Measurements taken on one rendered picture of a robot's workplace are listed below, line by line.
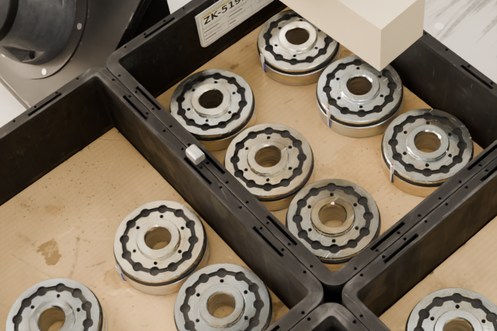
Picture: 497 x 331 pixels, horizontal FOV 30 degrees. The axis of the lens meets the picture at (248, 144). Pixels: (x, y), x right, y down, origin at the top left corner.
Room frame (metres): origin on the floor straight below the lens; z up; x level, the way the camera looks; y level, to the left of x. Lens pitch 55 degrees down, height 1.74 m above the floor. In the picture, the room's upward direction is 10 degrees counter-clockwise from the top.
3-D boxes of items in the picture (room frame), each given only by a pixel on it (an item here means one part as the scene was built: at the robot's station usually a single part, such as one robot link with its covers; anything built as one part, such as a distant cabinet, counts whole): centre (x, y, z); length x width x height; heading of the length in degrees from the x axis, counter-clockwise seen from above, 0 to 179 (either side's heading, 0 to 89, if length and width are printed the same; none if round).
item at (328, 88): (0.67, -0.14, 0.86); 0.10 x 0.10 x 0.01
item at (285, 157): (0.59, -0.02, 0.86); 0.05 x 0.05 x 0.01
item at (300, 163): (0.59, -0.02, 0.86); 0.10 x 0.10 x 0.01
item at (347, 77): (0.67, -0.14, 0.86); 0.05 x 0.05 x 0.01
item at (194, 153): (0.56, 0.06, 0.94); 0.02 x 0.01 x 0.01; 31
